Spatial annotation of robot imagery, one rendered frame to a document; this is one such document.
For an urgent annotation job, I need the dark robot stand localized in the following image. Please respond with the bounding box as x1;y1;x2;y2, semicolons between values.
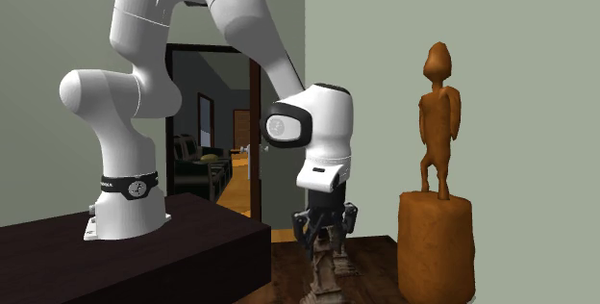
0;192;273;304

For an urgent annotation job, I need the brown wooden door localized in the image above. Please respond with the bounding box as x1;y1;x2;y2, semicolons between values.
232;108;252;151

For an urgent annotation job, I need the dark brown tower figurine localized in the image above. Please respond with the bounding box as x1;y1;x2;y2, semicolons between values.
299;224;362;304

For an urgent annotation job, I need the orange-brown figure statue on pedestal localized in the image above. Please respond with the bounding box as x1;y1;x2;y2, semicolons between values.
396;40;477;304

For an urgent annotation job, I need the dark framed window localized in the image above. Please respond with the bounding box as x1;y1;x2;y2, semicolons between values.
196;91;216;149

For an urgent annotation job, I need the black sofa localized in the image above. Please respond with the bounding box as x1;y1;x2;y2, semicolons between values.
173;133;234;202

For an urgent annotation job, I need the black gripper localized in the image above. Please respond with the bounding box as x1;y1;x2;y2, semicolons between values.
291;182;360;262

